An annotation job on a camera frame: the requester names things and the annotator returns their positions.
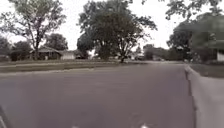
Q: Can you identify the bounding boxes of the big dark tree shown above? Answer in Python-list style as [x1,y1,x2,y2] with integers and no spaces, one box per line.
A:
[77,0,158,64]

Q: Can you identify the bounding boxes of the grey asphalt road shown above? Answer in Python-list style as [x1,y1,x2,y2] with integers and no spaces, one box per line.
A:
[0,61,198,128]

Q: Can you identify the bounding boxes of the pale low building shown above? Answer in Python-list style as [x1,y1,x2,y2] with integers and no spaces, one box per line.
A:
[60,49,77,61]

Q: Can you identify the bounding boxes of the dark round tree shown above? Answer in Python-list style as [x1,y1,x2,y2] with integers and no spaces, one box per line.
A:
[0,35,12,62]
[43,32,69,52]
[10,40,33,62]

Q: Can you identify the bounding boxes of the grass lawn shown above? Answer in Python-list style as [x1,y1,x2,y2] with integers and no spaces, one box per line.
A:
[0,59,141,74]

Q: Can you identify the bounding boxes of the group of trees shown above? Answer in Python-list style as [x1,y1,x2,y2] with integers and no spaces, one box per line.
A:
[165,13,224,64]

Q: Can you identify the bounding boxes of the tall open-crowned tree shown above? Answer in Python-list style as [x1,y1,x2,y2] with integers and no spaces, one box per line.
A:
[0,0,68,61]

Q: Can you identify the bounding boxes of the overhanging tree branches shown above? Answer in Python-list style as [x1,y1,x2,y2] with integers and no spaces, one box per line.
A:
[141,0,224,21]

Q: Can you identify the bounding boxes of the grass verge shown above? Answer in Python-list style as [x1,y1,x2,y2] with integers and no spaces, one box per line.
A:
[189,63,224,79]

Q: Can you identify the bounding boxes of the pale concrete driveway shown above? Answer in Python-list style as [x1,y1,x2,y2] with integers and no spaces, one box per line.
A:
[184,64,224,128]

